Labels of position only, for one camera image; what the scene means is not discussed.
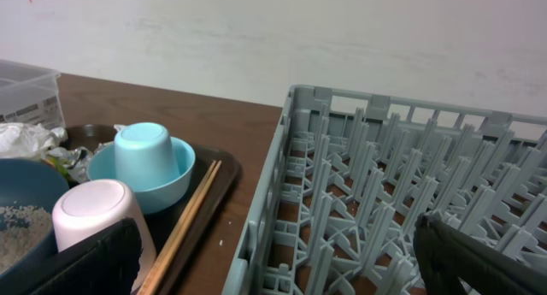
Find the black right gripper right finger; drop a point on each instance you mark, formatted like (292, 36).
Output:
(448, 259)

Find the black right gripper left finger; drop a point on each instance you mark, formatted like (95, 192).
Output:
(105, 263)

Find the pile of white rice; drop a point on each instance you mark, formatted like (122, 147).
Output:
(22, 228)

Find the silver foil snack wrapper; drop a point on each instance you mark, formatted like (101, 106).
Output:
(72, 164)

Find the dark blue plate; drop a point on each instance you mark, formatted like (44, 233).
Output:
(25, 182)

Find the white tissue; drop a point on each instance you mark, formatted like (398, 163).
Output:
(22, 140)

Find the grey dishwasher rack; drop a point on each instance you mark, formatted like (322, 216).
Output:
(348, 174)

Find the pale pink cup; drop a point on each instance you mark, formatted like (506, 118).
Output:
(90, 207)

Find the wooden chopstick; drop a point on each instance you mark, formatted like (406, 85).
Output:
(192, 220)
(179, 235)

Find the light blue bowl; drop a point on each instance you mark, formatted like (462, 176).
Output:
(157, 197)

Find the light blue cup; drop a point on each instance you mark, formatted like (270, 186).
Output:
(144, 156)

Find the clear plastic bin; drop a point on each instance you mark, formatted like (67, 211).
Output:
(30, 94)

